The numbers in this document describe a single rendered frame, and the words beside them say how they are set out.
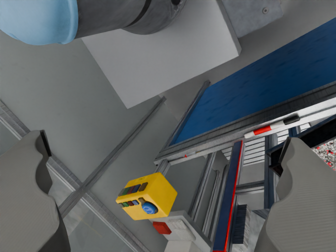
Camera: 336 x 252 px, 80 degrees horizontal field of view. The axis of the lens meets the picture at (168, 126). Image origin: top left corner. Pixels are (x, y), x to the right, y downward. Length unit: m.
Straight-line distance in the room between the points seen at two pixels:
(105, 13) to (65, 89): 0.98
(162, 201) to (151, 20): 0.48
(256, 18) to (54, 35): 0.29
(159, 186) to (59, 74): 0.82
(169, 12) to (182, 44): 0.06
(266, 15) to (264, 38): 1.02
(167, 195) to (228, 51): 0.45
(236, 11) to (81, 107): 0.94
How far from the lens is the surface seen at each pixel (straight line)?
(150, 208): 0.62
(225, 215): 0.46
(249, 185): 1.22
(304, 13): 1.40
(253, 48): 1.41
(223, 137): 0.64
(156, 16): 0.31
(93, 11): 0.19
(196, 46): 0.35
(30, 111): 1.06
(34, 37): 0.19
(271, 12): 0.38
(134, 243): 1.17
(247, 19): 0.38
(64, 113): 1.11
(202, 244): 1.19
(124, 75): 0.43
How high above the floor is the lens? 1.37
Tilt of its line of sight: 49 degrees down
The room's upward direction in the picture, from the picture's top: 145 degrees counter-clockwise
